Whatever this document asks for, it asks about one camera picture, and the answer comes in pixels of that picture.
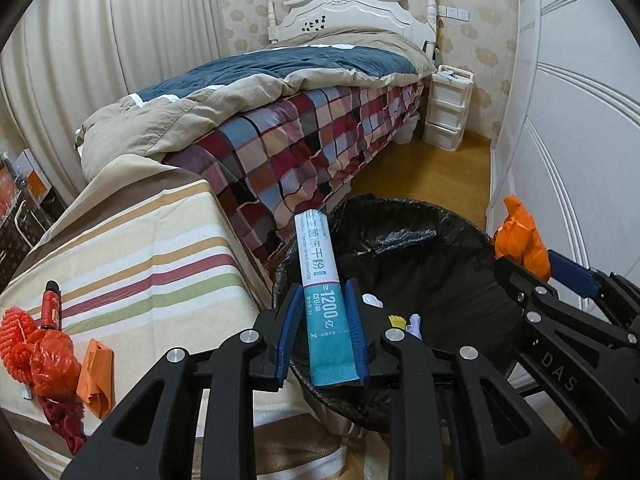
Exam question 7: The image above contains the orange plastic bag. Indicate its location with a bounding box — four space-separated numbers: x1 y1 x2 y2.
492 195 552 281

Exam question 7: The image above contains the printed cardboard carton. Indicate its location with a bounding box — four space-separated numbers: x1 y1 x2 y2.
0 162 23 216

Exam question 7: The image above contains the bin with black bag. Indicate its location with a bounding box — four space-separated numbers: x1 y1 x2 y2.
272 195 531 433

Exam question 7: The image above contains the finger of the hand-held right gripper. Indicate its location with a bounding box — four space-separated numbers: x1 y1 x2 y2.
494 257 640 358
547 250 640 328

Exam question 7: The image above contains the small white bin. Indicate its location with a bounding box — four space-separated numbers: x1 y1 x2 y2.
395 112 421 146

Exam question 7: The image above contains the dark patterned box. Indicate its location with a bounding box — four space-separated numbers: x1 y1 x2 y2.
0 195 63 288

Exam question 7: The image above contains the white and orange box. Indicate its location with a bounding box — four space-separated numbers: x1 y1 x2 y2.
12 152 52 202

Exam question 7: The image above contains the white plastic drawer unit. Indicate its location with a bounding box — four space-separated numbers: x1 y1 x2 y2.
422 65 473 151

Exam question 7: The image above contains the yellow cord with black plug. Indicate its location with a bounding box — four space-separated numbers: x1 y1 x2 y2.
424 14 445 58

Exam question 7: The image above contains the cream pleated curtain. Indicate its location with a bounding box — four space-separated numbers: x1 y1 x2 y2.
0 0 226 206

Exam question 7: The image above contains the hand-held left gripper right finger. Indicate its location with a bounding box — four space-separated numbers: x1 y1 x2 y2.
344 278 583 480

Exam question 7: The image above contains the red bottle black cap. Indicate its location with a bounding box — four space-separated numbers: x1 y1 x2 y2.
42 281 64 331

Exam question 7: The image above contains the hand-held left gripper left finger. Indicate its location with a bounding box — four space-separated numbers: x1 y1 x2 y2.
60 280 307 480

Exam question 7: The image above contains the orange paper wrapper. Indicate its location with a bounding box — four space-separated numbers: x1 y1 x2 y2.
76 338 116 419

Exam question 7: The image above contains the dark red wrapper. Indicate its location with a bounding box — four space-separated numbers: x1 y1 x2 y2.
39 394 87 456

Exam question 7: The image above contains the orange foam net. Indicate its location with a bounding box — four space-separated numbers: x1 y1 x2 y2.
0 308 38 386

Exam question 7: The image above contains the white wooden bed frame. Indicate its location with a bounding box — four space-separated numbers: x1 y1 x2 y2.
266 0 440 53

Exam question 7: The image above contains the white wardrobe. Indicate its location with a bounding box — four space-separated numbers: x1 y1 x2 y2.
485 0 640 311

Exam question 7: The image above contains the red plastic bag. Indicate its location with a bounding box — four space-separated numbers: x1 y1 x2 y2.
30 327 82 398

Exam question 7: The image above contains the bed with plaid sheet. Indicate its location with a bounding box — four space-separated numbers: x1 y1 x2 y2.
75 25 433 181

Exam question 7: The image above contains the white and teal sachet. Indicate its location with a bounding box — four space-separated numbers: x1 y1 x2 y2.
294 208 361 388

